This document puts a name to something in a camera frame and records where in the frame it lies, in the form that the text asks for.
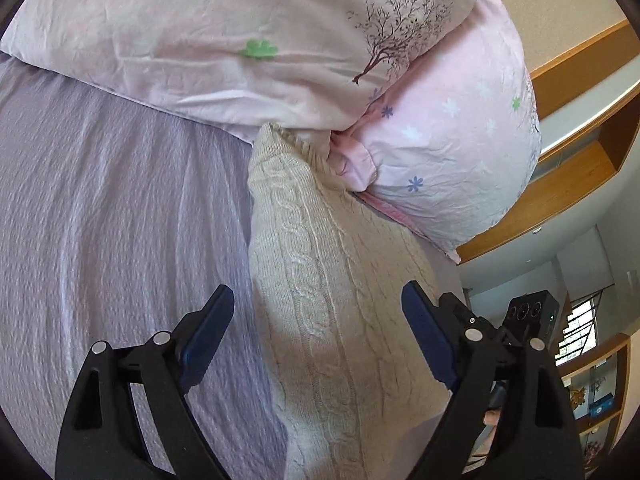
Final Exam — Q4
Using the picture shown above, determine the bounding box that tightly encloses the pink flower print pillow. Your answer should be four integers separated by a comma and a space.
327, 0, 545, 265

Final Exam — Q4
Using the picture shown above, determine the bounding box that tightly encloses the cream cable knit sweater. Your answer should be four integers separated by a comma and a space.
247, 122, 465, 480

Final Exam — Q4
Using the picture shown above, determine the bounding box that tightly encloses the lilac crinkled bed sheet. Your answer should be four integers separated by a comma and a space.
0, 52, 293, 480

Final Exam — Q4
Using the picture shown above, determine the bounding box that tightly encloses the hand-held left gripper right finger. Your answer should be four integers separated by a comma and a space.
401, 280, 586, 480

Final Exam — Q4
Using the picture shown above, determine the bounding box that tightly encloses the pale pink tree print pillow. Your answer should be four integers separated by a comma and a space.
0, 0, 487, 147

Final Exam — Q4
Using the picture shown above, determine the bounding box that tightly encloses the blue box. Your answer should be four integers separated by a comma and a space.
588, 393, 615, 417

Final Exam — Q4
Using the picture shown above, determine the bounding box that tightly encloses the window with railing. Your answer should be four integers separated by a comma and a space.
554, 290, 617, 367

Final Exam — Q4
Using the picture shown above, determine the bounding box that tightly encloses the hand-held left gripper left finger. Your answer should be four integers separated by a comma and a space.
55, 284, 236, 480

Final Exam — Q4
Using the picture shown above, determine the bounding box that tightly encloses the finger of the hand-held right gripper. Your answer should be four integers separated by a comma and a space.
439, 292, 508, 345

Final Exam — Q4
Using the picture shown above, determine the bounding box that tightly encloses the wooden bookshelf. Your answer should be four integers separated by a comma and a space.
556, 332, 633, 478

